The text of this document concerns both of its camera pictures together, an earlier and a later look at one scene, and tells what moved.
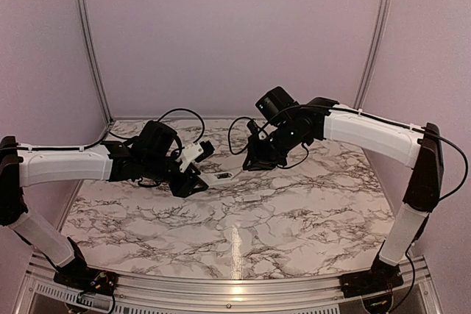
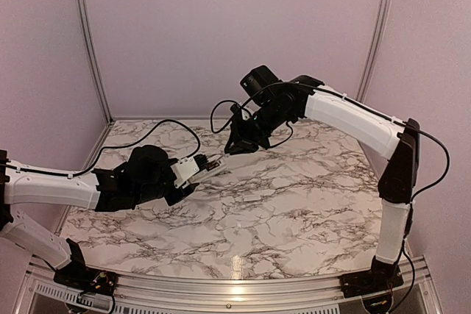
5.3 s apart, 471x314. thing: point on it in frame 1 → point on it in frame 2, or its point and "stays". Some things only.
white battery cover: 249,198 stays
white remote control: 213,179 → 214,165
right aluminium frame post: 380,32 stays
